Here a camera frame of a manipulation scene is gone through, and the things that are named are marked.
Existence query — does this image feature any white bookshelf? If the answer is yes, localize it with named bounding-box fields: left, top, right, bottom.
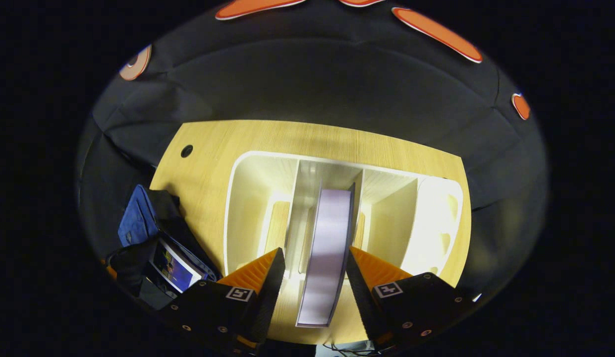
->
left=223, top=150, right=464, bottom=289

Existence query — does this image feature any white spine book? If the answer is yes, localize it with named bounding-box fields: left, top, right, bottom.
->
left=295, top=182, right=357, bottom=328

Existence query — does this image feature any blue schoolbag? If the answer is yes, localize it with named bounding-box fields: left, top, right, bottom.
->
left=107, top=184, right=224, bottom=311

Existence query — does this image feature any blue cover book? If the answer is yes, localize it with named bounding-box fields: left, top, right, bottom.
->
left=151, top=238, right=209, bottom=295

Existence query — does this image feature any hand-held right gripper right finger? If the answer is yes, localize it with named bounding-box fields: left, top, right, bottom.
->
left=345, top=246, right=479, bottom=351

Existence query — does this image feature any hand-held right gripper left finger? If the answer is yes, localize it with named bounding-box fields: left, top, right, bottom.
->
left=159, top=247, right=287, bottom=353

